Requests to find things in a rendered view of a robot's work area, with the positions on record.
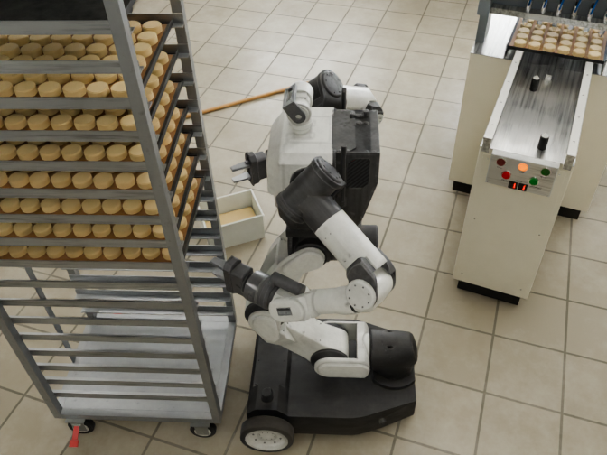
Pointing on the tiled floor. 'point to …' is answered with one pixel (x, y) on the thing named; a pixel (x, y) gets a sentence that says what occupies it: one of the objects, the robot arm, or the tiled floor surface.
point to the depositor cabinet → (493, 44)
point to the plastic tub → (238, 218)
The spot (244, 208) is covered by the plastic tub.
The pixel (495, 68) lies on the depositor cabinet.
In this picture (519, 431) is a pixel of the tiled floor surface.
